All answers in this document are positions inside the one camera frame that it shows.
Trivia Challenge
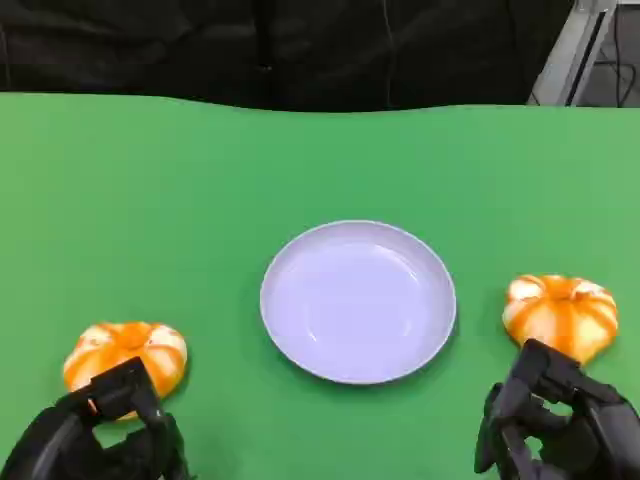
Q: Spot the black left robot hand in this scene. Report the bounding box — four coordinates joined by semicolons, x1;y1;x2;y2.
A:
0;355;191;480

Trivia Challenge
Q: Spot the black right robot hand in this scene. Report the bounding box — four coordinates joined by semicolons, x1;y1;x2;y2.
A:
473;338;640;480

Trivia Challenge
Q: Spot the orange and white toy bread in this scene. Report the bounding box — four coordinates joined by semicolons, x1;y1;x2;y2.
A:
501;273;620;365
62;321;189;422

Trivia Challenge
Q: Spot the lilac plate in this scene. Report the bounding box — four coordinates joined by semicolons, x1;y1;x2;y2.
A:
259;219;458;386

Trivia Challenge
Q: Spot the green table cloth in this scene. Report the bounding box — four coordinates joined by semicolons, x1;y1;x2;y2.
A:
0;90;640;480

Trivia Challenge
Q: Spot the black backdrop curtain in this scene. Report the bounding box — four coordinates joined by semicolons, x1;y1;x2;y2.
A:
0;0;576;113

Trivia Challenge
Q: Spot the grey metal frame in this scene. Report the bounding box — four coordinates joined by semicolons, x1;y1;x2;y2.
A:
526;0;624;107

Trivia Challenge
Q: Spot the black floor cable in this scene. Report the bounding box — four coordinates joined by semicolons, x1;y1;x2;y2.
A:
599;47;640;108

